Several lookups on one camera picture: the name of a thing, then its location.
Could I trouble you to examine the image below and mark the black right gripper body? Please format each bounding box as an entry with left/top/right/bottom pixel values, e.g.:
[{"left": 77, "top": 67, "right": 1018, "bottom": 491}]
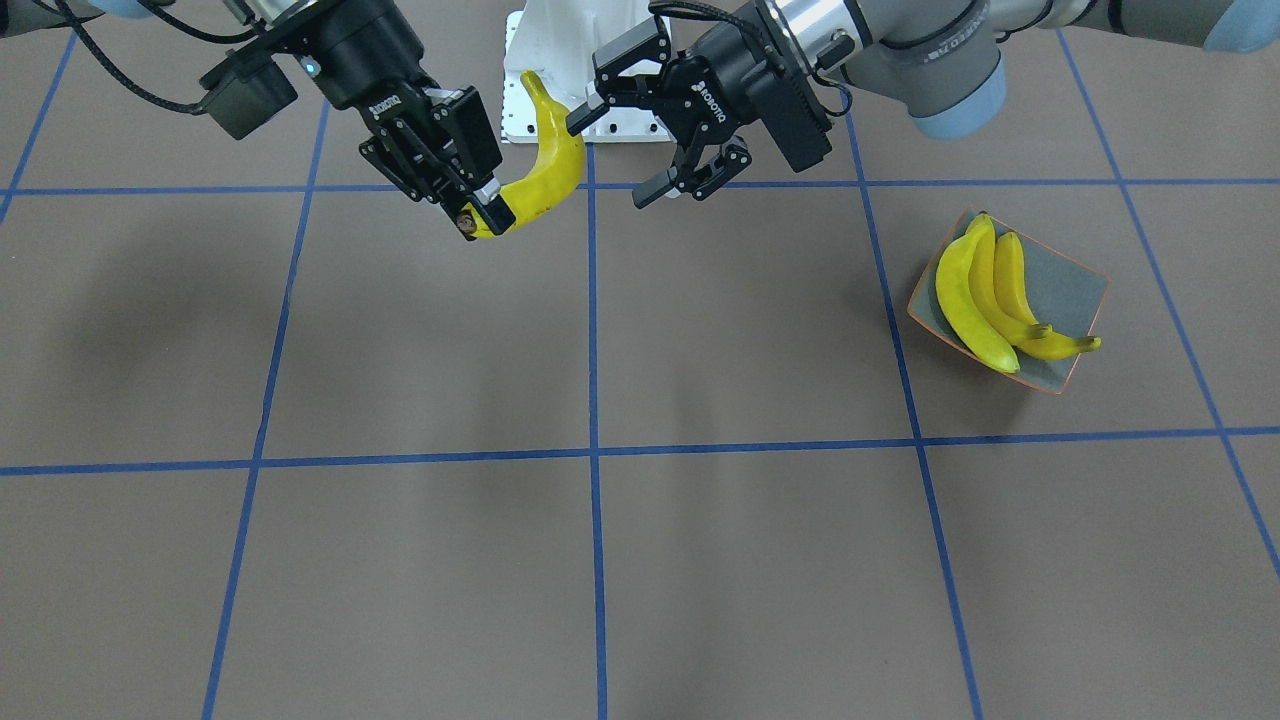
[{"left": 264, "top": 1, "right": 500, "bottom": 201}]

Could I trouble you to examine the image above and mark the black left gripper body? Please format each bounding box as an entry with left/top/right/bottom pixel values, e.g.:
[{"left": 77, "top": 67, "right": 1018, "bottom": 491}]
[{"left": 594, "top": 3, "right": 832, "bottom": 172}]

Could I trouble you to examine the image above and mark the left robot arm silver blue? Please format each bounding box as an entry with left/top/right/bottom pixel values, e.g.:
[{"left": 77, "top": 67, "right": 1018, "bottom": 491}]
[{"left": 567, "top": 1, "right": 1279, "bottom": 208}]

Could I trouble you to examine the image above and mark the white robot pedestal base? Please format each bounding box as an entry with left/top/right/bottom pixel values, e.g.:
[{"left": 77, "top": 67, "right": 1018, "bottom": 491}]
[{"left": 500, "top": 0, "right": 681, "bottom": 145}]

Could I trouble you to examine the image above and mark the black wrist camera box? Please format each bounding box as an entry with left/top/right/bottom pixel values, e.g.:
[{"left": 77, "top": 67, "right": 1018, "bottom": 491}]
[{"left": 198, "top": 49, "right": 298, "bottom": 141}]

